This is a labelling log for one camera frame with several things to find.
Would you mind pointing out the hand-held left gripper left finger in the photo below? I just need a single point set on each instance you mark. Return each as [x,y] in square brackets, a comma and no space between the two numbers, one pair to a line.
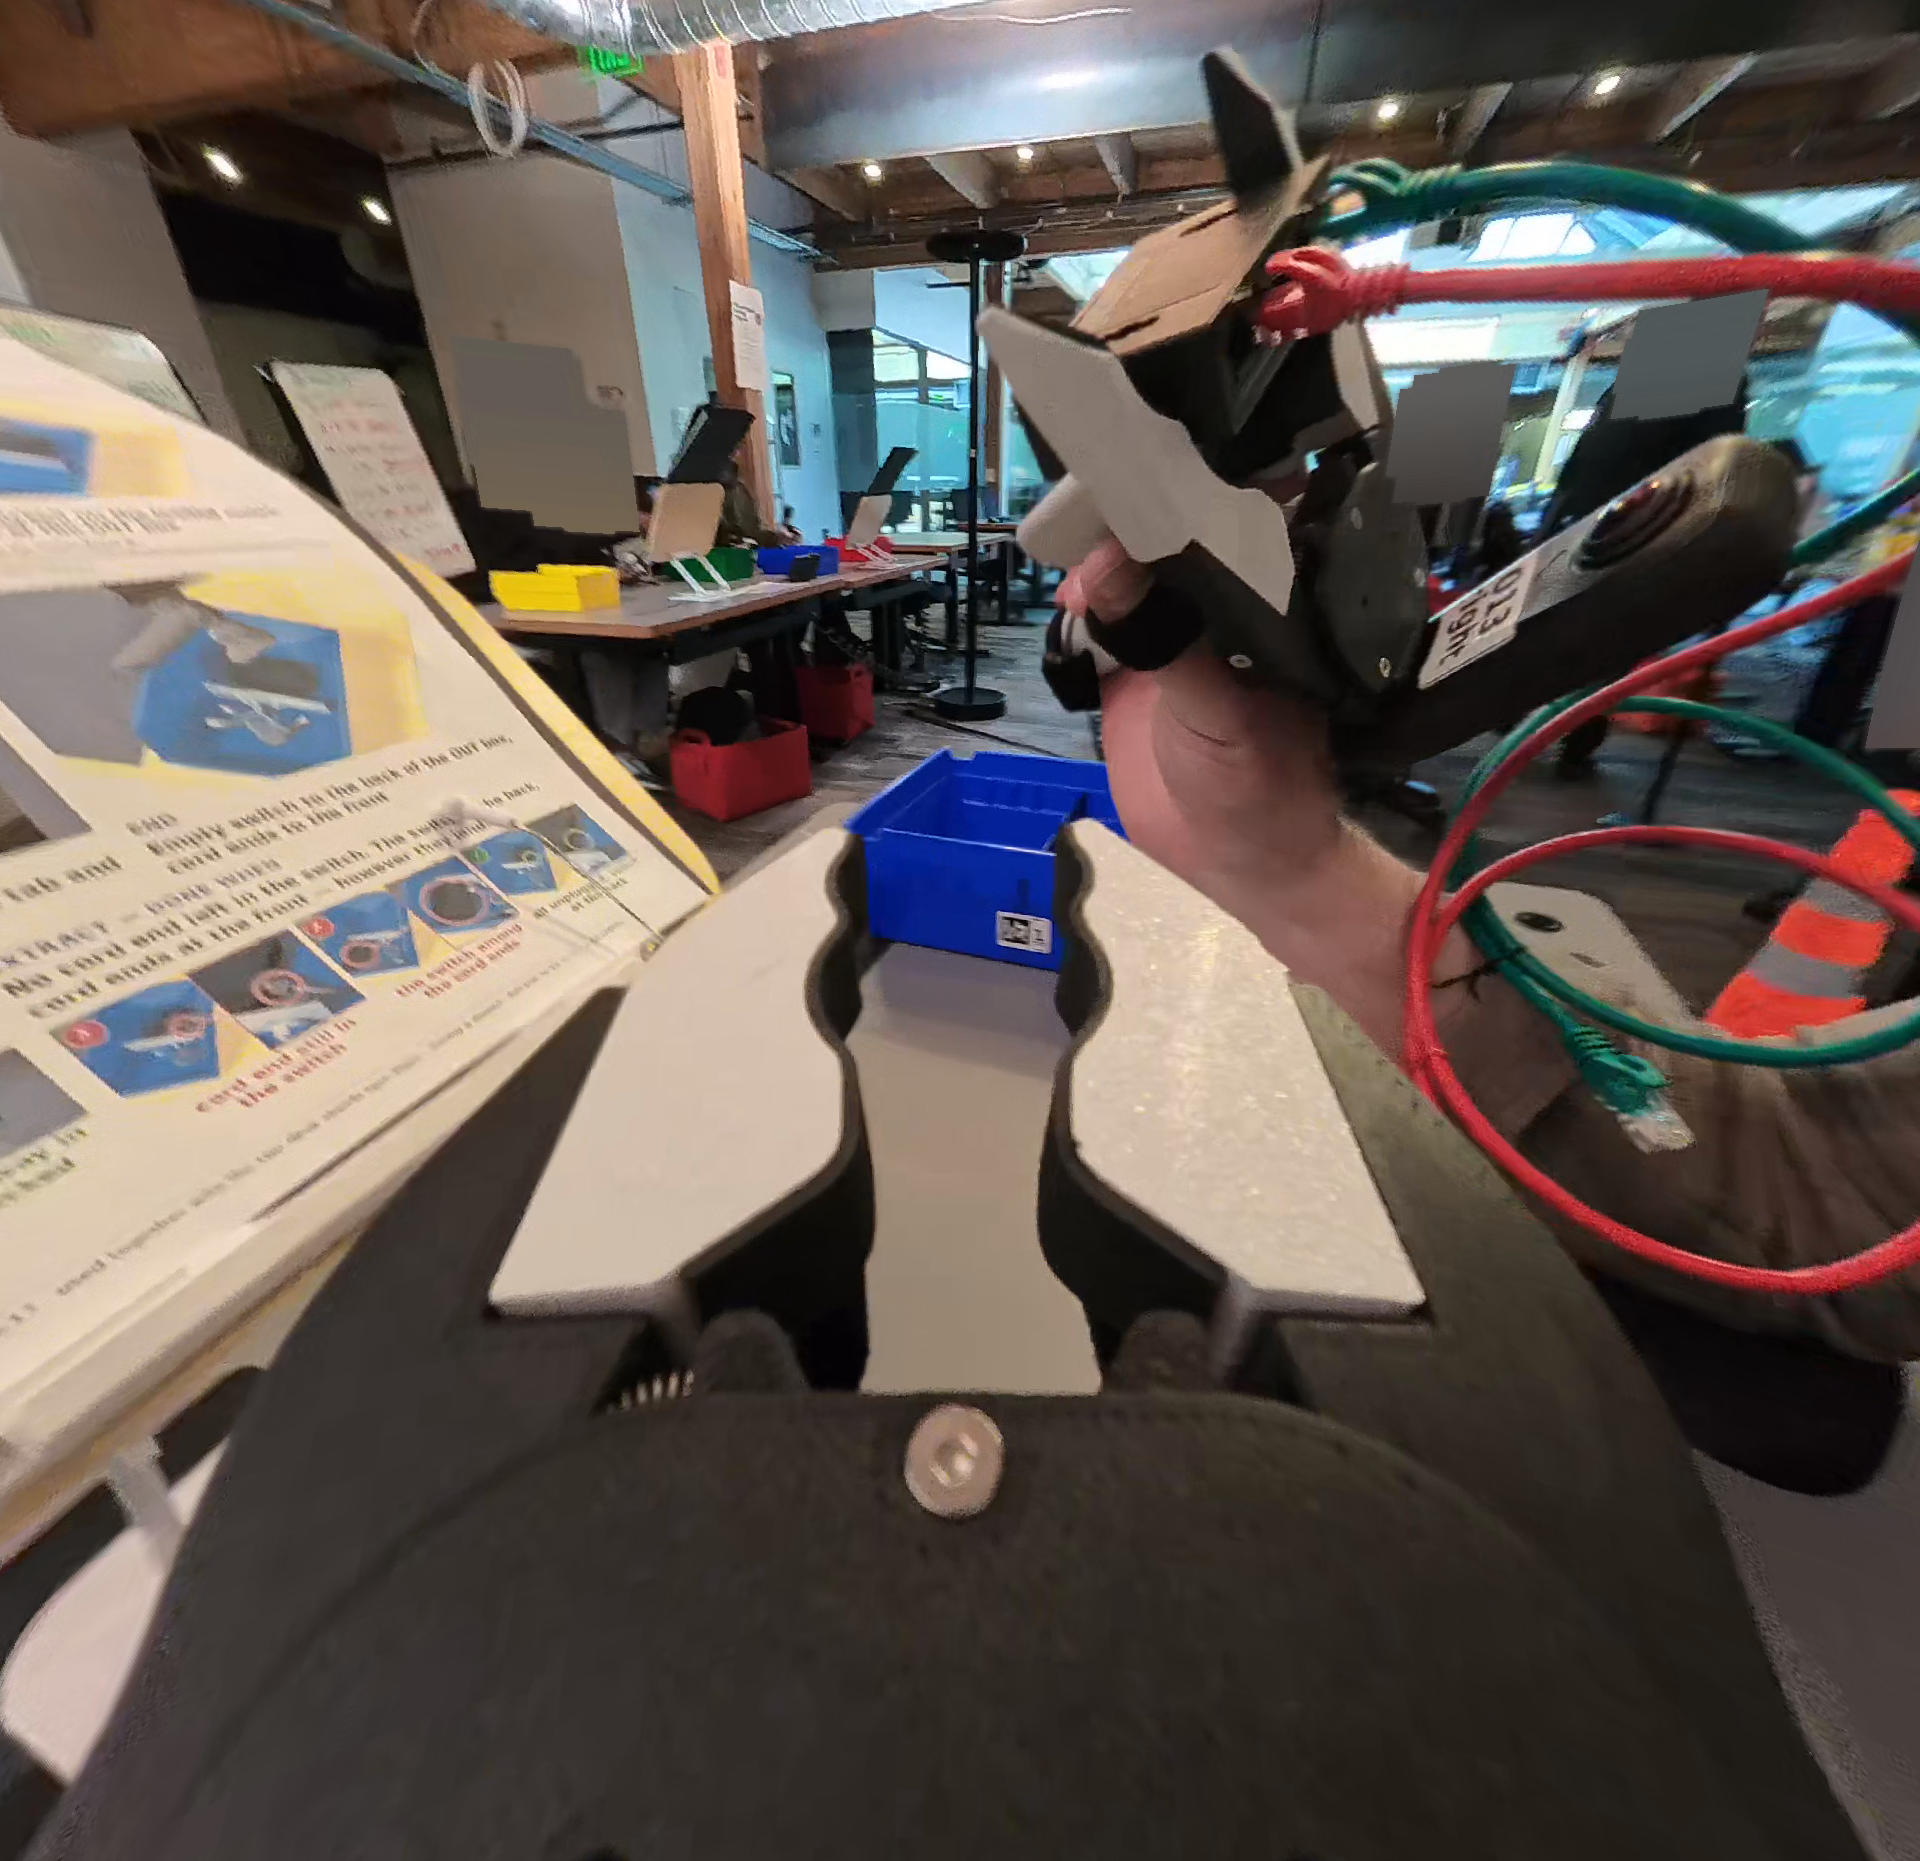
[705,1127]

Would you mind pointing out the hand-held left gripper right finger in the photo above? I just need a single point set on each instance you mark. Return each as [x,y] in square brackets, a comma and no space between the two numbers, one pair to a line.
[1215,1127]

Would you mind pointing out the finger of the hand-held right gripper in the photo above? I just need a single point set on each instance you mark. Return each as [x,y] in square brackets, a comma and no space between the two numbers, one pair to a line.
[1359,384]
[1139,465]

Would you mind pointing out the black ethernet switch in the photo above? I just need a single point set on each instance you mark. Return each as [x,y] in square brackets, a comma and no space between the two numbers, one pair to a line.
[1186,287]

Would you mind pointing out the blue plastic bin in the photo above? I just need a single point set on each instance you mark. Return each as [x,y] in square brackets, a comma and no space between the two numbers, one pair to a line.
[794,559]
[961,858]

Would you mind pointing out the person's right forearm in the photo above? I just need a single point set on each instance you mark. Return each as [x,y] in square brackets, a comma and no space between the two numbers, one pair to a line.
[1770,1140]

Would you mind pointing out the person's right hand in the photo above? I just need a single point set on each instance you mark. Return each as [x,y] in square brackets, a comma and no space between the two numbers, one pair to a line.
[1215,782]

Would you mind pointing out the black pole stand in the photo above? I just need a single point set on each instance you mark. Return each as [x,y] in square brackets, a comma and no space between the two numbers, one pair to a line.
[971,702]

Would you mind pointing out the wooden display board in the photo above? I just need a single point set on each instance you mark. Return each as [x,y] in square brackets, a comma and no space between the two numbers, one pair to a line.
[687,528]
[637,805]

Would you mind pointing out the red fabric bin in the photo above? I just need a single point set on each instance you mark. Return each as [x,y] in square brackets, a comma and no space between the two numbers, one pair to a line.
[744,774]
[837,705]

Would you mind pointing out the green plastic bin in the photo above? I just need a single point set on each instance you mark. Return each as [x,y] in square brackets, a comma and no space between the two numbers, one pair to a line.
[727,561]

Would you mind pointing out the long work table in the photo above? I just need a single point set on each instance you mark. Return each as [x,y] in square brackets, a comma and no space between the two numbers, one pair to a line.
[674,611]

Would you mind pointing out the printed instruction sheet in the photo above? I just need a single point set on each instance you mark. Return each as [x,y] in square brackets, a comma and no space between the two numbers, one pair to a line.
[298,842]

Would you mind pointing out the yellow plastic bin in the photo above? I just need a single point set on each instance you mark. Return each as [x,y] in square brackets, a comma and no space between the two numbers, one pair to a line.
[555,590]

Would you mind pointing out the orange traffic cone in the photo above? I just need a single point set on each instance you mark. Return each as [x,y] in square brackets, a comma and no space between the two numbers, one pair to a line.
[1814,945]

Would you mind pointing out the green exit sign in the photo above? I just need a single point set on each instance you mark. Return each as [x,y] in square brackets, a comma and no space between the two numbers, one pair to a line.
[611,60]

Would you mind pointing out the whiteboard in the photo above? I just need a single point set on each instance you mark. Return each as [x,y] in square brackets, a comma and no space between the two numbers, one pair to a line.
[375,465]

